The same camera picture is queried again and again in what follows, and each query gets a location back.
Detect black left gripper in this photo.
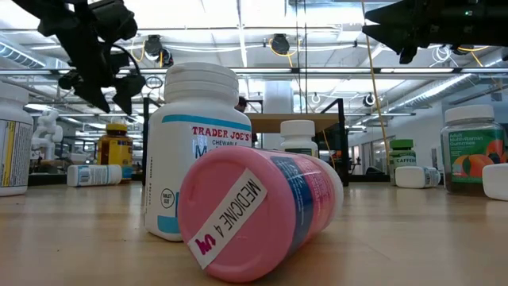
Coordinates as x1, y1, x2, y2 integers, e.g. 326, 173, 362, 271
37, 0, 147, 116

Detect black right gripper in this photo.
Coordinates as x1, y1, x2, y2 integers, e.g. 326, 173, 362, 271
363, 0, 477, 64

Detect amber bottle yellow cap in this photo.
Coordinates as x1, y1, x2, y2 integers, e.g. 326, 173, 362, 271
97, 122, 134, 184

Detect small white bottle blue label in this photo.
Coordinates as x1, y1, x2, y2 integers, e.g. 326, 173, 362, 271
394, 165, 441, 189
482, 162, 508, 202
279, 119, 320, 159
66, 164, 123, 187

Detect large white medicine bottle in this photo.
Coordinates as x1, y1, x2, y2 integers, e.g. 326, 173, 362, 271
0, 81, 35, 198

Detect green cap caffeine bottle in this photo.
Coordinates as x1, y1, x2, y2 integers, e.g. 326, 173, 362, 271
387, 138, 418, 186

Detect multivitamin gummies bottle white cap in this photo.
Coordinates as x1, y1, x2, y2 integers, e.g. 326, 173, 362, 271
440, 104, 508, 196

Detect pink medicine bottle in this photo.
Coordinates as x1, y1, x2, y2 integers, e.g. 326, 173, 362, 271
177, 145, 344, 284

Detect wooden shelf black metal legs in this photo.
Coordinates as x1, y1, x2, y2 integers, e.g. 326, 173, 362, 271
141, 96, 350, 187

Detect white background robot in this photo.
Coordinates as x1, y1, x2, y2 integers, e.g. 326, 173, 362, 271
30, 109, 64, 162

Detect person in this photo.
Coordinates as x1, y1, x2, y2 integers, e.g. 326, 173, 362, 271
233, 95, 249, 114

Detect yellow hanging cable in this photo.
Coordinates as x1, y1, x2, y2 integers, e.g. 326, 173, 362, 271
360, 0, 394, 176

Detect black metal rig frame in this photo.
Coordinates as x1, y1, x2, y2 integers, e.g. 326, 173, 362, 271
27, 172, 398, 187

